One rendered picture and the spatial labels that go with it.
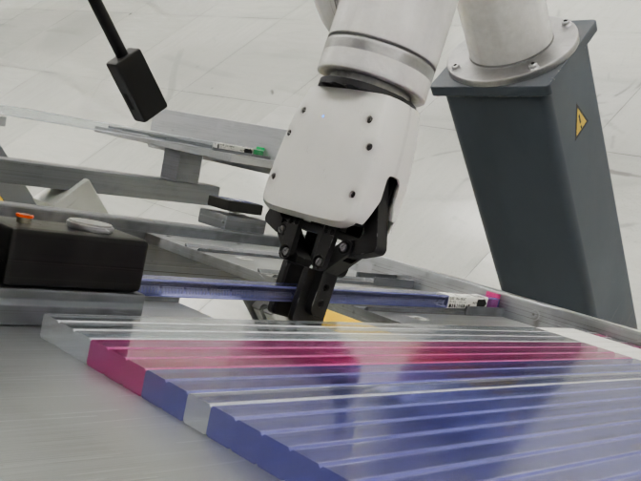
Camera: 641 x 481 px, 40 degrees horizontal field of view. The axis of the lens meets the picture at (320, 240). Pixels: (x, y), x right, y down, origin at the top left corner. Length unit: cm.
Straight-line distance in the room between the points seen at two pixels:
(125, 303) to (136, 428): 15
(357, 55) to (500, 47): 65
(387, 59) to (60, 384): 36
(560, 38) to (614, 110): 122
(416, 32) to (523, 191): 75
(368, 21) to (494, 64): 66
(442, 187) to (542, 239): 99
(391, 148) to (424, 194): 176
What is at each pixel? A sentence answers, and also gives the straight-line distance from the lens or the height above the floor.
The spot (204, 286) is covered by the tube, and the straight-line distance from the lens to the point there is 58.
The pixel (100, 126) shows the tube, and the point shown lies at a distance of 108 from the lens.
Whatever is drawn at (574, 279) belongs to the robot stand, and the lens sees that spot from 144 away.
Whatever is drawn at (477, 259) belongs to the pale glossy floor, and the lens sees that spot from 209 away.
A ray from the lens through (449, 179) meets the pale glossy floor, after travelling 240.
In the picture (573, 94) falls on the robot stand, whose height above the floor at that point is 63.
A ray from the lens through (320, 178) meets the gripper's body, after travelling 62.
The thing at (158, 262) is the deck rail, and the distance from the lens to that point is 93.
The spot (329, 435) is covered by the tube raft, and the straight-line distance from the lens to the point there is 31.
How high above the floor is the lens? 127
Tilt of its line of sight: 33 degrees down
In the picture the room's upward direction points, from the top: 23 degrees counter-clockwise
